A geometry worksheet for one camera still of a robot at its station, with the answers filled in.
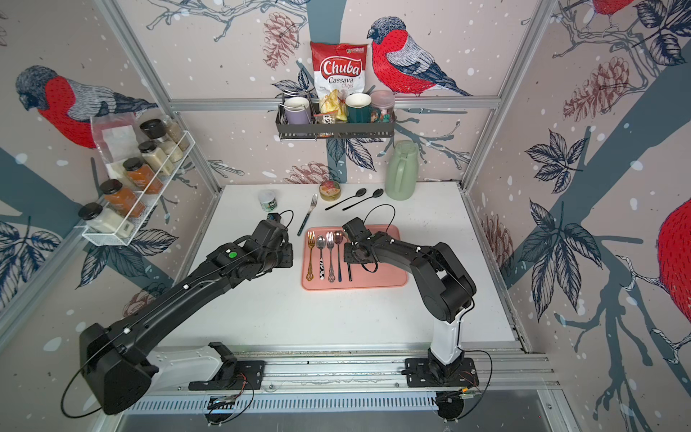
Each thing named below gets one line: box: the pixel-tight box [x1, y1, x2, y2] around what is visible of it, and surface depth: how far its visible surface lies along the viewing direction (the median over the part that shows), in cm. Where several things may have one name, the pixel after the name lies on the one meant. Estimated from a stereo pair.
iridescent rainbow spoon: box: [332, 230, 343, 283], surface depth 103 cm
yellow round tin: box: [318, 180, 342, 202], surface depth 120 cm
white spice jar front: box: [78, 201, 135, 238], surface depth 63 cm
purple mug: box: [284, 96, 312, 126], surface depth 84 cm
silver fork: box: [325, 231, 336, 284], surface depth 103 cm
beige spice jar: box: [137, 140, 175, 176], surface depth 78 cm
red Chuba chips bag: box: [309, 41, 368, 101], surface depth 81 cm
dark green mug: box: [345, 92, 372, 124], surface depth 85 cm
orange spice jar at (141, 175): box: [122, 157, 164, 196], surface depth 73 cm
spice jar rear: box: [139, 118, 185, 163], surface depth 82 cm
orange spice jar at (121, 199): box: [98, 179, 147, 218], surface depth 68 cm
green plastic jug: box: [384, 139, 419, 201], surface depth 103 cm
